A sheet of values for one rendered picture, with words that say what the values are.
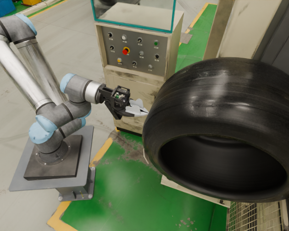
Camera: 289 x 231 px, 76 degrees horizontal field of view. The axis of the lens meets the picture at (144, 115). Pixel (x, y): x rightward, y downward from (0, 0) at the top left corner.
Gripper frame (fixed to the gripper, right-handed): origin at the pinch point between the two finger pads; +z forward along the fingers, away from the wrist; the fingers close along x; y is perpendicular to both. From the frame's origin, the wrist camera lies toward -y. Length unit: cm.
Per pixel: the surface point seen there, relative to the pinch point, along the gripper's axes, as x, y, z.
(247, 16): 28.6, 33.9, 23.1
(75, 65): 161, -145, -165
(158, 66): 69, -27, -11
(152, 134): -12.0, 5.4, 6.4
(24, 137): 18, -142, -140
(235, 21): 28.4, 31.6, 20.1
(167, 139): -12.8, 7.2, 11.5
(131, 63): 69, -32, -32
